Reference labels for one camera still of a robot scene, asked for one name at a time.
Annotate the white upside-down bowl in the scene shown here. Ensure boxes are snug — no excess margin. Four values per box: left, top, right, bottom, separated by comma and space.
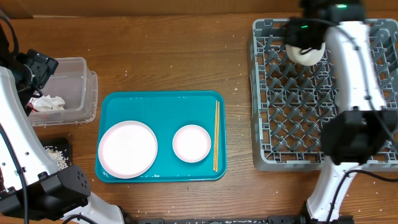
285, 43, 326, 66

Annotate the white paper napkin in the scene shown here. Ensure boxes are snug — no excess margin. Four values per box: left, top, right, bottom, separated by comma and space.
30, 95, 65, 112

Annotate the white rice pile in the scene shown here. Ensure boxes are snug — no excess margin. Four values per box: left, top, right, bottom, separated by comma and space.
44, 146, 69, 170

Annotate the wooden chopstick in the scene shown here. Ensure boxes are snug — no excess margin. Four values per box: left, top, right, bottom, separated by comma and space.
214, 101, 220, 172
213, 100, 218, 172

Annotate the large pink round plate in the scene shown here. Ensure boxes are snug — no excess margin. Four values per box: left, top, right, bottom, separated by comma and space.
98, 121, 158, 179

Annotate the small white round plate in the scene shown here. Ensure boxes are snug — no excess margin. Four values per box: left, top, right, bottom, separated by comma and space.
172, 124, 211, 163

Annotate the red snack wrapper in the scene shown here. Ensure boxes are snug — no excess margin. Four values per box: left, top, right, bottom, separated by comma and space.
27, 103, 37, 112

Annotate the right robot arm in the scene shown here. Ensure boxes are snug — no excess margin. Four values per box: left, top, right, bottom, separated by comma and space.
284, 1, 397, 223

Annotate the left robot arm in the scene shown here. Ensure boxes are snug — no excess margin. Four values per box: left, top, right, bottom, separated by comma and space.
1, 32, 134, 223

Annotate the clear plastic waste bin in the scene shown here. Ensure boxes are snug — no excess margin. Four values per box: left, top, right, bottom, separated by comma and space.
28, 57, 98, 126

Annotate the black rectangular waste tray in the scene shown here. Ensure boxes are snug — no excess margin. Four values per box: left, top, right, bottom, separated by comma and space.
40, 138, 72, 167

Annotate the grey plastic dish rack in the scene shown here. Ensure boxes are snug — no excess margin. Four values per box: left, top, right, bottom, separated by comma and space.
248, 19, 397, 172

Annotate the teal plastic serving tray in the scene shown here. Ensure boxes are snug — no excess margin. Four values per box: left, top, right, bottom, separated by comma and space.
98, 90, 228, 184

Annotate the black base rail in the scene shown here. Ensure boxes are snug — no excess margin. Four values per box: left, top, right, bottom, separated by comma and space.
133, 214, 355, 224

